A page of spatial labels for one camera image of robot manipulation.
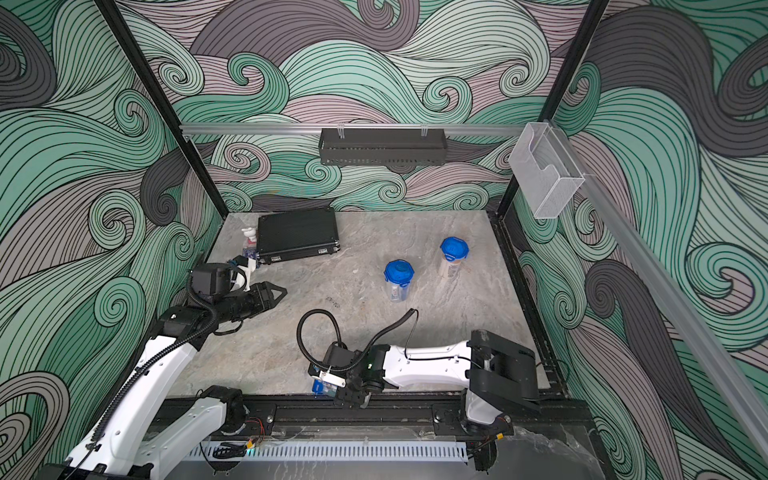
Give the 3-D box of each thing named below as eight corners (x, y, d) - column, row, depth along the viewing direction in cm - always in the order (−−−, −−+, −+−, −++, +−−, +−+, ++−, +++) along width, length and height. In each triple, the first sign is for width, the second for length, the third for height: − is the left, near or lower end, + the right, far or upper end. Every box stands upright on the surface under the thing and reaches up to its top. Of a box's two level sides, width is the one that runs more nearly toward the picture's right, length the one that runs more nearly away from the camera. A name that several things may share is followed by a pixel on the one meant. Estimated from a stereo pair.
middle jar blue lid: (385, 305, 96) (385, 281, 85) (384, 284, 101) (385, 259, 90) (411, 305, 96) (415, 281, 85) (409, 284, 101) (413, 259, 90)
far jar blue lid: (438, 281, 101) (445, 257, 91) (434, 261, 107) (441, 236, 97) (462, 281, 101) (471, 257, 91) (457, 261, 107) (466, 236, 97)
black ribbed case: (259, 266, 106) (253, 254, 101) (264, 225, 119) (259, 213, 114) (340, 255, 109) (338, 244, 104) (336, 216, 122) (335, 205, 117)
